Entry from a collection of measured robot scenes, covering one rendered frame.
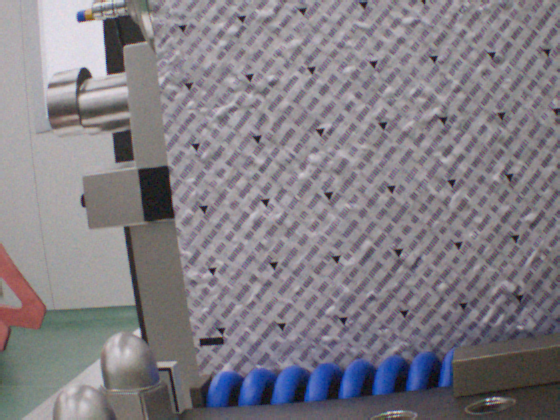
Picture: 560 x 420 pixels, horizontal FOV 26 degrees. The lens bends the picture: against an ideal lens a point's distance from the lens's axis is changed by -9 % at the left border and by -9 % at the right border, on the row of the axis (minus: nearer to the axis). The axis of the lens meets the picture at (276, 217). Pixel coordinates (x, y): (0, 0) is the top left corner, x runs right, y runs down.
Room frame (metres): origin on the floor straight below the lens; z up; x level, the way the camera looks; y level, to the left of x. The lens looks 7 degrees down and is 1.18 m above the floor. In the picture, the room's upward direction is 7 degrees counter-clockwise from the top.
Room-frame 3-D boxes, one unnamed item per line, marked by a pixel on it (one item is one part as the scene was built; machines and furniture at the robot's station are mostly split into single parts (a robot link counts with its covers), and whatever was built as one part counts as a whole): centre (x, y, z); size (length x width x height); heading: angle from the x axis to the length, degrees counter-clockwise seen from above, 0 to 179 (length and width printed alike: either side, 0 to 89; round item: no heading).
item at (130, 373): (0.54, 0.07, 1.05); 0.04 x 0.04 x 0.04
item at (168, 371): (0.57, 0.07, 1.04); 0.02 x 0.01 x 0.02; 78
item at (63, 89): (0.72, 0.11, 1.18); 0.04 x 0.02 x 0.04; 168
